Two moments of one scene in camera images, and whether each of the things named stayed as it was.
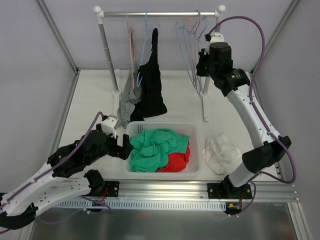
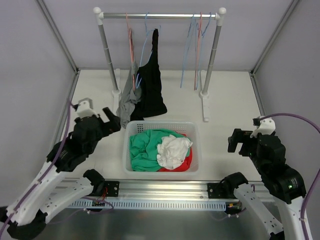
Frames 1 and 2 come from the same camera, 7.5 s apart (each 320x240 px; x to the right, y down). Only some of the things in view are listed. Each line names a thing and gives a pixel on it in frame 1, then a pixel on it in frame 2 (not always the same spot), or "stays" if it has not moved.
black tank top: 149,101 stays
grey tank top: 132,96 stays
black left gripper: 119,149 -> 104,124
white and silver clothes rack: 116,93 stays
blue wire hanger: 187,70 -> 193,20
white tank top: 220,153 -> 172,151
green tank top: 150,149 stays
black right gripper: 202,66 -> 243,141
